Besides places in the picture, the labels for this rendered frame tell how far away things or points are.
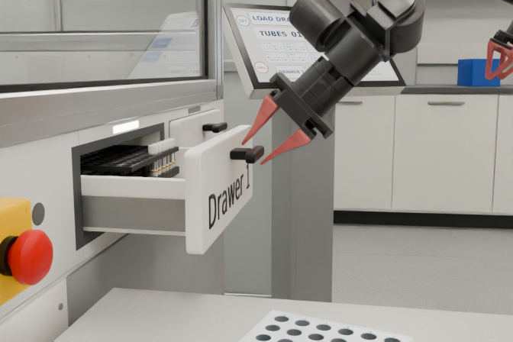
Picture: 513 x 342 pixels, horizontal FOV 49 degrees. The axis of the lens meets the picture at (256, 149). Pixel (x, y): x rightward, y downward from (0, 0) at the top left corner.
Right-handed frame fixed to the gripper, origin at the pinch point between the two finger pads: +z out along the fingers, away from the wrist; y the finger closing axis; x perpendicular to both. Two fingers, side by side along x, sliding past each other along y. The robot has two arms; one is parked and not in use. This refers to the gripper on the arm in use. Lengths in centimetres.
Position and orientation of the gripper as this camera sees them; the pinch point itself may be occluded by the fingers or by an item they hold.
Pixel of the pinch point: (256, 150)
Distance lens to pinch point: 74.5
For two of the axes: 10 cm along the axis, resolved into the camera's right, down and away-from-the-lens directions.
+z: -7.0, 6.8, 2.1
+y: -6.9, -7.2, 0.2
